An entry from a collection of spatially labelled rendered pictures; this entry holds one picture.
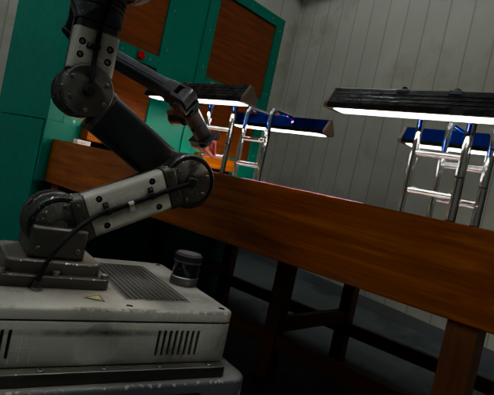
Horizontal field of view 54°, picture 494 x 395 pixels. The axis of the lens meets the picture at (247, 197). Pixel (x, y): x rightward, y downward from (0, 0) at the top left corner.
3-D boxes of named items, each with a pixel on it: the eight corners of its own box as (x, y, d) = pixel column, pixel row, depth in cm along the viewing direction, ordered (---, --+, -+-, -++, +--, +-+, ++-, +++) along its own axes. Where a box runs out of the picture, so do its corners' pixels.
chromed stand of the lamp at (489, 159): (473, 255, 158) (504, 121, 157) (415, 240, 172) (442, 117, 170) (489, 257, 173) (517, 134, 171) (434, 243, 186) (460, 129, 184)
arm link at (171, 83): (75, 45, 161) (96, 28, 166) (78, 57, 165) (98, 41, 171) (182, 106, 154) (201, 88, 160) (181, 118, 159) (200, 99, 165)
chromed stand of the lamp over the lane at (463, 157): (428, 252, 128) (466, 86, 127) (361, 235, 142) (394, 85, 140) (452, 254, 143) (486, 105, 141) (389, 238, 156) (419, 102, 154)
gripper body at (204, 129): (201, 133, 175) (192, 116, 170) (221, 135, 168) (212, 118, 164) (190, 144, 172) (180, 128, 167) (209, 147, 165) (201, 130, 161)
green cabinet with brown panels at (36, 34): (47, 119, 203) (92, -107, 200) (-4, 110, 240) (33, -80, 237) (254, 169, 305) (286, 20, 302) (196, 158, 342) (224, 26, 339)
